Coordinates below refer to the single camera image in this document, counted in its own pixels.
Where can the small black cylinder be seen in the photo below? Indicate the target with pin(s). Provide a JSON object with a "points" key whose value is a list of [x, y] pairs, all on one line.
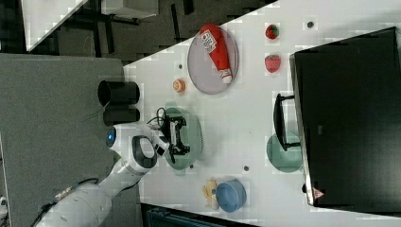
{"points": [[120, 116]]}

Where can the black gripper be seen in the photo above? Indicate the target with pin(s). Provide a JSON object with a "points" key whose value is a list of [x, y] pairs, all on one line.
{"points": [[172, 129]]}

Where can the yellow toy food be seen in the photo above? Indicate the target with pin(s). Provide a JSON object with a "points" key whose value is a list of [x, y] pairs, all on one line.
{"points": [[208, 192]]}

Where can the large black cylinder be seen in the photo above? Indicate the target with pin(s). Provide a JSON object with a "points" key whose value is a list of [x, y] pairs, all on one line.
{"points": [[118, 93]]}

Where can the dark red strawberry toy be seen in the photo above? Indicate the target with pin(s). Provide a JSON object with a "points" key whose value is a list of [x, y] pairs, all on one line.
{"points": [[272, 32]]}

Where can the black toaster oven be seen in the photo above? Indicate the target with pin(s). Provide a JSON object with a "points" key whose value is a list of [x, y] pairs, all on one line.
{"points": [[348, 110]]}

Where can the green plastic strainer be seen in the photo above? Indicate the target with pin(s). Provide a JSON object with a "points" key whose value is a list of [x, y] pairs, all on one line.
{"points": [[191, 136]]}

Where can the purple round plate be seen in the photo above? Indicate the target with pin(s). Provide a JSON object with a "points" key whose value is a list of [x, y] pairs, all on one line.
{"points": [[203, 72]]}

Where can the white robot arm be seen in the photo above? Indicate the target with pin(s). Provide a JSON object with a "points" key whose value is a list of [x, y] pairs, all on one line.
{"points": [[138, 146]]}

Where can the green round plate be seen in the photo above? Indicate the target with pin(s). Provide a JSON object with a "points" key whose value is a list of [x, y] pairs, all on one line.
{"points": [[285, 160]]}

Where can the grey side table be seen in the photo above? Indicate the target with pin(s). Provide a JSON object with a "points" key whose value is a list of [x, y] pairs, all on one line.
{"points": [[52, 130]]}

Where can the blue bowl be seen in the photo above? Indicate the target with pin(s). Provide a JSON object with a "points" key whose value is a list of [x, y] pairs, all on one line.
{"points": [[231, 195]]}

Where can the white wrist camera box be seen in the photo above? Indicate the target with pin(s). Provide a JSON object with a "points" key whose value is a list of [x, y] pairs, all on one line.
{"points": [[160, 142]]}

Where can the light red strawberry toy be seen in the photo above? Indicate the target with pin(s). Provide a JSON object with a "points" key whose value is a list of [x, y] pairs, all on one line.
{"points": [[273, 63]]}

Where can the red ketchup bottle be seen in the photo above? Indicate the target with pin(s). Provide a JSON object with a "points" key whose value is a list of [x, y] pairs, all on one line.
{"points": [[214, 44]]}

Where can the orange slice toy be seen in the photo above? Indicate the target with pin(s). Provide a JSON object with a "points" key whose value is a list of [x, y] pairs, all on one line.
{"points": [[179, 85]]}

